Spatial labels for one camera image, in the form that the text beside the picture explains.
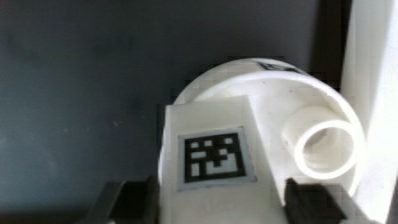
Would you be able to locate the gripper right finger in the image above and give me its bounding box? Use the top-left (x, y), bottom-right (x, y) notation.
top-left (283, 177), bottom-right (381, 224)

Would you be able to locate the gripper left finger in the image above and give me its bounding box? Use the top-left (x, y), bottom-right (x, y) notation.
top-left (74, 176), bottom-right (161, 224)

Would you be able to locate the white stool leg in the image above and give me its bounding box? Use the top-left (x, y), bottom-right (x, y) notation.
top-left (161, 96), bottom-right (289, 224)

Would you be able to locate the white round stool seat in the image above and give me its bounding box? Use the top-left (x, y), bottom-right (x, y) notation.
top-left (175, 58), bottom-right (365, 191)

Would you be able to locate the white U-shaped fence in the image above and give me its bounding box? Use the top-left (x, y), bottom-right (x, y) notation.
top-left (342, 0), bottom-right (398, 224)

